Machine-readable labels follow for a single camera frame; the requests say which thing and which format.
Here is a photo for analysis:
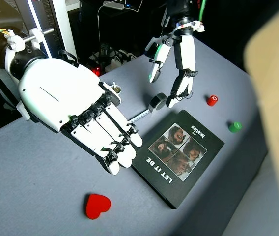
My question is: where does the thin white cable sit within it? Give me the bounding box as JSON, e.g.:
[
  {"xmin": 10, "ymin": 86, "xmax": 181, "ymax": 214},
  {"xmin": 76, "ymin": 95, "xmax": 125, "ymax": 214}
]
[{"xmin": 97, "ymin": 0, "xmax": 144, "ymax": 47}]

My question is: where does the black hardcover book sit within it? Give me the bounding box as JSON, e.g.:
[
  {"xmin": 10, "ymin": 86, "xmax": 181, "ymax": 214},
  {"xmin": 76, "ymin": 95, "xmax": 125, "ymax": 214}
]
[{"xmin": 131, "ymin": 109, "xmax": 225, "ymax": 209}]

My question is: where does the red cylinder block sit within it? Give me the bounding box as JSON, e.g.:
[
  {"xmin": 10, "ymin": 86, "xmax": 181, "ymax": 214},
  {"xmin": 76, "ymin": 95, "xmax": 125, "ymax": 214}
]
[{"xmin": 206, "ymin": 95, "xmax": 219, "ymax": 107}]

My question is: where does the grey flat device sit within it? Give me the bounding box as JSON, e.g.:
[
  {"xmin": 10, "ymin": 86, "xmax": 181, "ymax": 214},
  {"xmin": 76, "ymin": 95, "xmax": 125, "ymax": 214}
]
[{"xmin": 102, "ymin": 0, "xmax": 126, "ymax": 11}]

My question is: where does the white column with light strip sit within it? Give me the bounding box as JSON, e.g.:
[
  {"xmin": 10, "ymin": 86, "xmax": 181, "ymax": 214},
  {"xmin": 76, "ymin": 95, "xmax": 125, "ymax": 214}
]
[{"xmin": 6, "ymin": 0, "xmax": 78, "ymax": 59}]

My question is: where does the green cable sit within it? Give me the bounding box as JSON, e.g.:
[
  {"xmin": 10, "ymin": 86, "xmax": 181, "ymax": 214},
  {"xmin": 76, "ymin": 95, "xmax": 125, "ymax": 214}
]
[{"xmin": 199, "ymin": 0, "xmax": 208, "ymax": 21}]

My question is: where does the red heart block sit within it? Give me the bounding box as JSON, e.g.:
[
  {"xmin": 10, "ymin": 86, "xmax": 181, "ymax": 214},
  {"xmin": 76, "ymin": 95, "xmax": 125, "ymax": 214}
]
[{"xmin": 85, "ymin": 193, "xmax": 112, "ymax": 220}]

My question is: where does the power strip with plugs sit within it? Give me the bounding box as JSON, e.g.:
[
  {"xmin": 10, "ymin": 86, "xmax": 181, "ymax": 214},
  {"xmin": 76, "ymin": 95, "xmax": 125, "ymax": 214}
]
[{"xmin": 87, "ymin": 49, "xmax": 138, "ymax": 77}]

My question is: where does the white and black tape measure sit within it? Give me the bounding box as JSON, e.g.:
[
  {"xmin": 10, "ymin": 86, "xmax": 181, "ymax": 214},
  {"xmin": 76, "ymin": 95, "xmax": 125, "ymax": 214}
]
[{"xmin": 127, "ymin": 92, "xmax": 167, "ymax": 124}]

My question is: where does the green cylinder block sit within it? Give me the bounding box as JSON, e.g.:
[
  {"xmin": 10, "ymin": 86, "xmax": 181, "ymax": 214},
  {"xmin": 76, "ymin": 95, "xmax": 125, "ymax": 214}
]
[{"xmin": 228, "ymin": 120, "xmax": 243, "ymax": 133}]

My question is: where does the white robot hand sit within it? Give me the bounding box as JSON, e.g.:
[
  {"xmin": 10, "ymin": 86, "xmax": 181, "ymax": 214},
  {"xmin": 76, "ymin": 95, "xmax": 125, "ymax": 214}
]
[
  {"xmin": 148, "ymin": 30, "xmax": 199, "ymax": 109},
  {"xmin": 18, "ymin": 58, "xmax": 144, "ymax": 176}
]

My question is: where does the beige wooden panel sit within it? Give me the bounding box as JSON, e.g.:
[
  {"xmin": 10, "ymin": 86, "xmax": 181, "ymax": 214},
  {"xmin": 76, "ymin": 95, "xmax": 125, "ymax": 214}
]
[{"xmin": 244, "ymin": 0, "xmax": 279, "ymax": 236}]

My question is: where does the small white cup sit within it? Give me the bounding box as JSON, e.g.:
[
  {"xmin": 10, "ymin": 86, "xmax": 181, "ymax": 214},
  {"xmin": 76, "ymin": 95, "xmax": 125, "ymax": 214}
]
[{"xmin": 109, "ymin": 82, "xmax": 122, "ymax": 95}]

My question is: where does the grey table cloth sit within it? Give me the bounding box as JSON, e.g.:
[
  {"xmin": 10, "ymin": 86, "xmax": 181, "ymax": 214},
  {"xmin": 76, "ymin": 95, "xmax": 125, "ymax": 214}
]
[{"xmin": 0, "ymin": 36, "xmax": 269, "ymax": 236}]

